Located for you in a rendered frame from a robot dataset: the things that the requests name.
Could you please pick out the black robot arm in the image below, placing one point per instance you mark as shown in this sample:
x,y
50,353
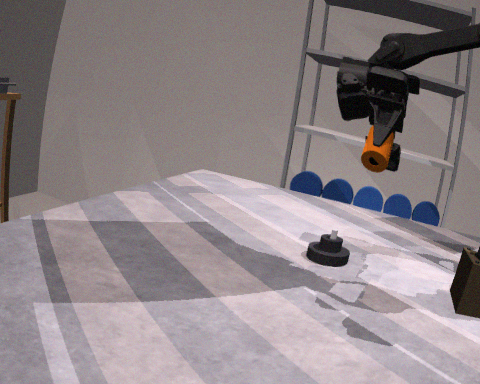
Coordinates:
x,y
397,51

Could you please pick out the orange knob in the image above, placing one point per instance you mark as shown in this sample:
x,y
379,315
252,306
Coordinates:
x,y
375,158

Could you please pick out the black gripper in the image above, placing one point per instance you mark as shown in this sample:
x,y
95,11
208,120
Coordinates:
x,y
387,107

